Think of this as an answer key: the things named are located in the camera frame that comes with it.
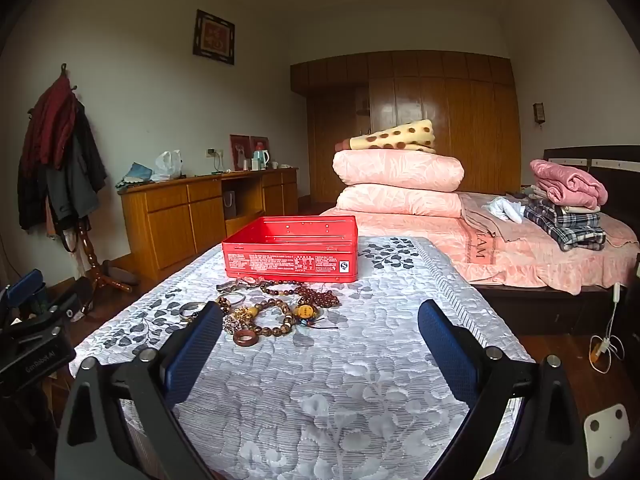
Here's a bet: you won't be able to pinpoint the white crumpled cloth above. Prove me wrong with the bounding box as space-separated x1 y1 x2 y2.
482 196 525 223

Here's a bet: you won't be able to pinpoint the grey slippers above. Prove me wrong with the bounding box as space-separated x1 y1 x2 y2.
102 260 136 286

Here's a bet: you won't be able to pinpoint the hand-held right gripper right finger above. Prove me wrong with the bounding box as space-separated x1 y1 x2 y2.
417 299 588 480

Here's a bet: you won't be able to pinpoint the blue folded cloth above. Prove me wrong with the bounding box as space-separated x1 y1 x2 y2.
116 162 155 191

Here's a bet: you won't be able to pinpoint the wooden coat stand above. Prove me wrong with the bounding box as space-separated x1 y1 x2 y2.
60 63 133 296

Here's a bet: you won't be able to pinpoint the pink folded garment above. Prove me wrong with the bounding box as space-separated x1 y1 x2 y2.
530 159 608 210

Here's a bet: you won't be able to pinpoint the white plastic bag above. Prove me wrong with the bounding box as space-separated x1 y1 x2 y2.
152 149 183 182

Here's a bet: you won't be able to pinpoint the wooden sideboard desk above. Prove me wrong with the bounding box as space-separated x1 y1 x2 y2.
119 167 300 283

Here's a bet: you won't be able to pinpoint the dark wooden bed frame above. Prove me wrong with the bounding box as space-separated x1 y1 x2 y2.
472 145 640 338

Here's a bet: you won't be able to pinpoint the beige lettered blanket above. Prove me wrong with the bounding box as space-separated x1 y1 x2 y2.
460 192 541 263

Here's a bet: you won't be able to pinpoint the white power cable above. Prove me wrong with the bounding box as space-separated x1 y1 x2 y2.
590 282 626 373

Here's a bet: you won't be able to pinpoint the brown wooden wardrobe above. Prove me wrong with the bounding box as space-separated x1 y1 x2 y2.
290 50 523 206

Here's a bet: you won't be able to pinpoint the sparkly beaded charm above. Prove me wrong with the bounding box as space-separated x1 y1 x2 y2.
221 310 251 335

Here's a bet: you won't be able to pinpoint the red tin box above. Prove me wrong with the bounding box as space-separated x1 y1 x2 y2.
221 216 360 281

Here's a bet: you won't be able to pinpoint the pink leaf bedspread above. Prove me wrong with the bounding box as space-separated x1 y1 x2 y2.
320 192 640 296

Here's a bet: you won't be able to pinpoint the folded pink quilt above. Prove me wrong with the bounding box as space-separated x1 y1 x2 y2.
332 150 463 193
336 185 463 218

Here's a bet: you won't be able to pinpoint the metal link watch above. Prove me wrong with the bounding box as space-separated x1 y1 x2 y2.
216 277 266 293

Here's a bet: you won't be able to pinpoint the white metal bracket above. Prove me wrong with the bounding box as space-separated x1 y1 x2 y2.
584 402 632 478

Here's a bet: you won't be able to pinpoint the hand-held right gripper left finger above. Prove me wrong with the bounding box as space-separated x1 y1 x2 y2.
54 301 224 480

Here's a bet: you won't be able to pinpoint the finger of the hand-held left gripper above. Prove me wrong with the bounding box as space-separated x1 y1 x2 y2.
7 269 47 317
15 277 95 342

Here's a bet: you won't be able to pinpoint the dark framed wall picture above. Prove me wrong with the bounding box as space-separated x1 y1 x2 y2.
192 8 236 66

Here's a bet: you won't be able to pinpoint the grey leaf quilted blanket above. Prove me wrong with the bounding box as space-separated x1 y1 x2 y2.
70 236 536 480

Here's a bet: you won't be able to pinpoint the folded plaid clothes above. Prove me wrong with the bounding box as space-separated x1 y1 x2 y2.
522 199 607 252

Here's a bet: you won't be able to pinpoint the hanging dark red garment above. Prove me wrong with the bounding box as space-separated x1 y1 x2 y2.
22 77 78 171

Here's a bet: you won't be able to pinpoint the yellow brown spotted blanket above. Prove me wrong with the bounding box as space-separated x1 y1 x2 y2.
336 119 437 155

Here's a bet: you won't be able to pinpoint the dark red bead necklace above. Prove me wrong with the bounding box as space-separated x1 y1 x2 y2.
260 280 341 311

